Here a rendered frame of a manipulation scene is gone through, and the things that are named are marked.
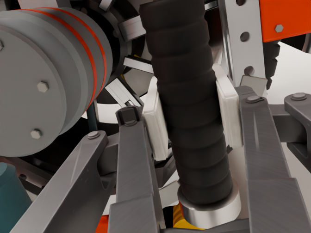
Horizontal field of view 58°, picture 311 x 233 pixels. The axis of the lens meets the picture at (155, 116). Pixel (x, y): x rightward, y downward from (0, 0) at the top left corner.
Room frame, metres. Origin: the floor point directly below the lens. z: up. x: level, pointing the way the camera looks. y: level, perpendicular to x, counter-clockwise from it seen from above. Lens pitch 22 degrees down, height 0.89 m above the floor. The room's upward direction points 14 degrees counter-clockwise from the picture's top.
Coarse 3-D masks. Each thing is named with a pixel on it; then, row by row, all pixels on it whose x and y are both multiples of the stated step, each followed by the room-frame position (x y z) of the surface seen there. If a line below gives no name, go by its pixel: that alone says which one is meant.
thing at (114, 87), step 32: (0, 0) 0.69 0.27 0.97; (96, 0) 0.52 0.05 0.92; (128, 32) 0.48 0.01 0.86; (128, 64) 0.49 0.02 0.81; (224, 64) 0.44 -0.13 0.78; (128, 96) 0.49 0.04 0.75; (96, 128) 0.50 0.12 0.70; (32, 160) 0.50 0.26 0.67; (64, 160) 0.52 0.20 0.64; (160, 160) 0.46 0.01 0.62
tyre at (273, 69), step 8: (280, 40) 0.43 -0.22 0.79; (264, 48) 0.43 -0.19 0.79; (272, 48) 0.43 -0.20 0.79; (264, 56) 0.43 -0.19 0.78; (272, 56) 0.43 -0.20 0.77; (264, 64) 0.43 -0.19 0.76; (272, 64) 0.43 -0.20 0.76; (272, 72) 0.43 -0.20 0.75; (272, 80) 0.44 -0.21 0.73; (24, 160) 0.51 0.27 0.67; (40, 168) 0.50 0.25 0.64
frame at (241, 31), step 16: (224, 0) 0.36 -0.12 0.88; (240, 0) 0.40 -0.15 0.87; (256, 0) 0.35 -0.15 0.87; (224, 16) 0.37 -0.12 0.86; (240, 16) 0.36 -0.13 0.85; (256, 16) 0.35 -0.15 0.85; (224, 32) 0.40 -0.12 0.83; (240, 32) 0.36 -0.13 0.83; (256, 32) 0.35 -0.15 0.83; (224, 48) 0.41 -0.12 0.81; (240, 48) 0.36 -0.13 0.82; (256, 48) 0.35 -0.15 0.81; (240, 64) 0.36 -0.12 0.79; (256, 64) 0.35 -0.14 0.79; (240, 80) 0.36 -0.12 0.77; (256, 80) 0.35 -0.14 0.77; (0, 160) 0.47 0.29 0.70; (16, 160) 0.47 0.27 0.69; (32, 176) 0.46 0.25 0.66; (48, 176) 0.47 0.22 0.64; (160, 176) 0.41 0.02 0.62; (176, 176) 0.38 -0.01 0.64; (32, 192) 0.42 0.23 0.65; (112, 192) 0.40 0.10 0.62; (160, 192) 0.38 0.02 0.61; (176, 192) 0.37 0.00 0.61
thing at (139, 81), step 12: (120, 0) 0.64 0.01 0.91; (132, 0) 0.64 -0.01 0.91; (144, 0) 0.63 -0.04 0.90; (84, 12) 0.61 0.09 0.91; (120, 12) 0.60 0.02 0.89; (132, 12) 0.64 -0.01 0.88; (144, 36) 0.63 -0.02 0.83; (132, 48) 0.60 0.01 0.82; (144, 48) 0.64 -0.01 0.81; (132, 72) 0.64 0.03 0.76; (144, 72) 0.64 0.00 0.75; (132, 84) 0.64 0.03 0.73; (144, 84) 0.64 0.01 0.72; (108, 96) 0.65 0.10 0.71
